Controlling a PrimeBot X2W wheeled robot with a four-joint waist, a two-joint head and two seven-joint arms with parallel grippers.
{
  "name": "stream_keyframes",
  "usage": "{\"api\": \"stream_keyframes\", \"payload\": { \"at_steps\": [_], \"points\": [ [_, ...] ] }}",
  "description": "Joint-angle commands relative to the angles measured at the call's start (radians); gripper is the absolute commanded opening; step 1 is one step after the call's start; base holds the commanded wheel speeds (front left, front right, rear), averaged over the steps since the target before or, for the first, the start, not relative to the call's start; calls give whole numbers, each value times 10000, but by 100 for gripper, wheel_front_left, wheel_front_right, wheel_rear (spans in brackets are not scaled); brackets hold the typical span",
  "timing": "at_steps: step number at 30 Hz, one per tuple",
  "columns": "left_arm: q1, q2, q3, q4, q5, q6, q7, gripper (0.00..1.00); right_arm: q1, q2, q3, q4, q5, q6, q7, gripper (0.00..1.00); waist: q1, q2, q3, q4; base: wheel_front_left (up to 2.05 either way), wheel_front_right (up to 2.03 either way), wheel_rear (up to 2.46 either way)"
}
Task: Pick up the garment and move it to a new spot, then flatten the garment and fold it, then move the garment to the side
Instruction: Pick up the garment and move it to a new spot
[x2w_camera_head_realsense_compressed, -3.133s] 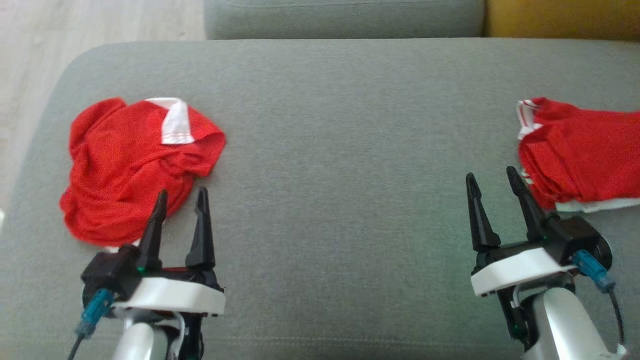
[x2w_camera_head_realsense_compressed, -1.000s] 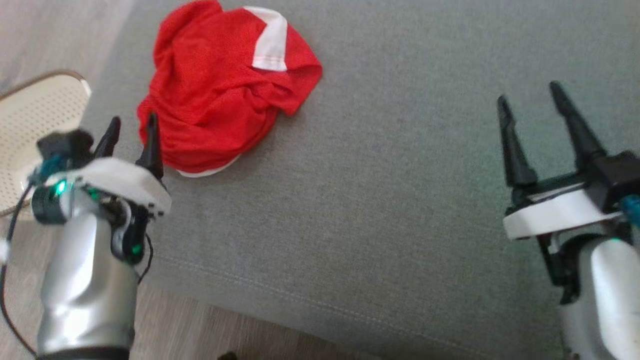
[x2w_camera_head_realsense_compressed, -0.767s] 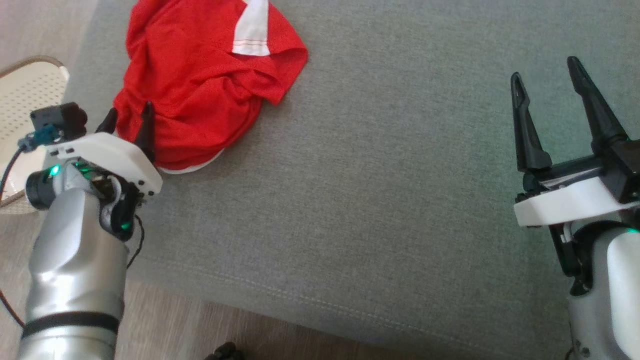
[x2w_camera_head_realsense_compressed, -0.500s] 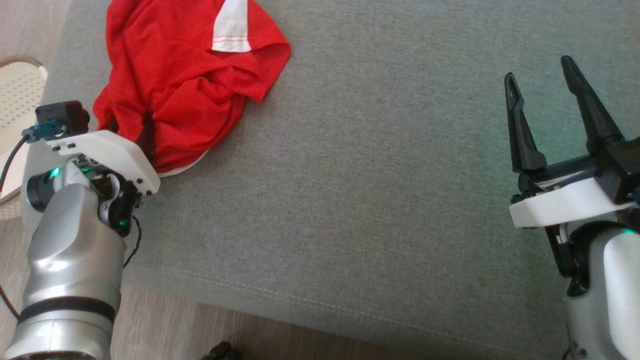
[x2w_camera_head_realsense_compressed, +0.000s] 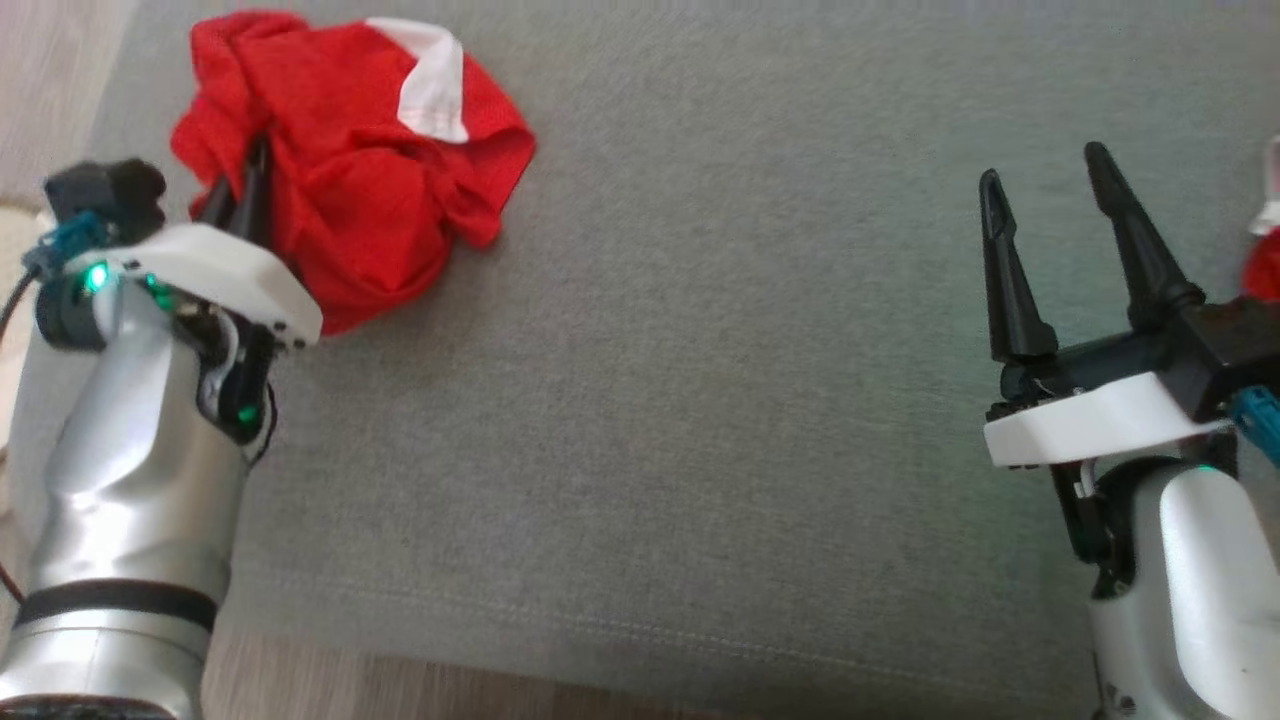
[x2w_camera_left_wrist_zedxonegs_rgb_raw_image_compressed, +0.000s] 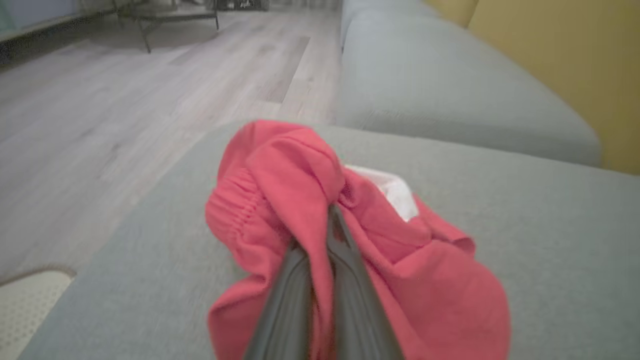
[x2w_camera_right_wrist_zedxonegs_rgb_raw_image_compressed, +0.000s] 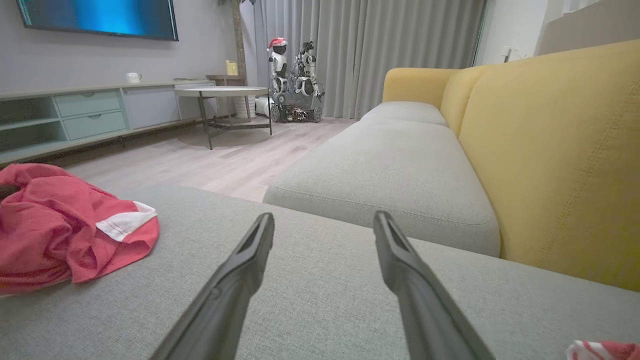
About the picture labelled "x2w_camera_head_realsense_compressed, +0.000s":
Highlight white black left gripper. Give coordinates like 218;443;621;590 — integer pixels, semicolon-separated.
60;135;324;352

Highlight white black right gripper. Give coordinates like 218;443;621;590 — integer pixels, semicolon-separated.
978;141;1238;470

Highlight red shorts with white stripe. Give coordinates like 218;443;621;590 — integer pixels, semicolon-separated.
169;10;538;337

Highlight red basketball jersey black lettering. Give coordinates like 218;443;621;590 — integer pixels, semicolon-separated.
1239;133;1280;303

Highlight grey sofa chaise cushion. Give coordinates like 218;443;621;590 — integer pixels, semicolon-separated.
8;0;1280;720

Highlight teal left camera cable plug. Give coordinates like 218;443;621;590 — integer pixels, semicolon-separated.
21;212;109;279

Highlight teal camera cable plug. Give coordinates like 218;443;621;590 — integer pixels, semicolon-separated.
21;212;109;279
1230;386;1280;463

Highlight teal right camera cable plug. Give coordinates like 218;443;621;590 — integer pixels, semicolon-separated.
1230;386;1280;463

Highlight thin black cable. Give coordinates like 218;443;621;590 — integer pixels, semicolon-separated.
0;268;43;347

